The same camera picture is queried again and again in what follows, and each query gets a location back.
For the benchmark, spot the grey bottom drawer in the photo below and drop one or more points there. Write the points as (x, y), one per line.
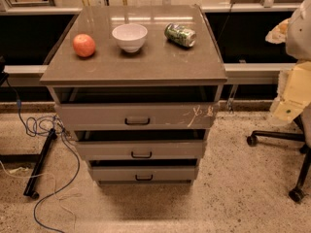
(143, 174)

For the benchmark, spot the grey drawer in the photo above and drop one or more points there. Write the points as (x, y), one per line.
(140, 150)
(141, 116)
(143, 174)

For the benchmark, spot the grey drawer cabinet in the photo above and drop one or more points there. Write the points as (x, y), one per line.
(159, 72)

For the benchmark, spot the grey middle drawer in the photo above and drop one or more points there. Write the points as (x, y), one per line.
(140, 150)

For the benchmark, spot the grey top drawer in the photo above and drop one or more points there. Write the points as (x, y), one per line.
(141, 116)

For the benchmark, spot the white bowl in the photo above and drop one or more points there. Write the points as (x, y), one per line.
(130, 37)

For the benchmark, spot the green soda can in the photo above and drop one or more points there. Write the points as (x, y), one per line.
(180, 35)

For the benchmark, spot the red apple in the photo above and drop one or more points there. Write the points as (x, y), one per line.
(83, 45)

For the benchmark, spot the black office chair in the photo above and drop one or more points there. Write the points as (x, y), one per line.
(304, 120)

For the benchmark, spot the black stand leg with caster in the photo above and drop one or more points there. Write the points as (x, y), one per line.
(30, 187)

